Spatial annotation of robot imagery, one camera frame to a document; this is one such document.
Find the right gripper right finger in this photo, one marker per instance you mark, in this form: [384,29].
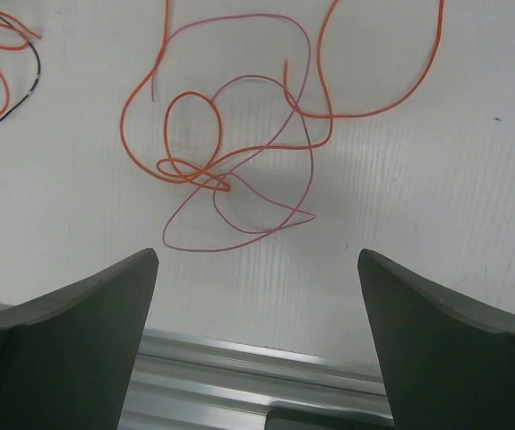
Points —
[447,360]

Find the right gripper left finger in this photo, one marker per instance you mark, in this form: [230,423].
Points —
[66,358]

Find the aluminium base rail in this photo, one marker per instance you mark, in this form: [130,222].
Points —
[176,383]

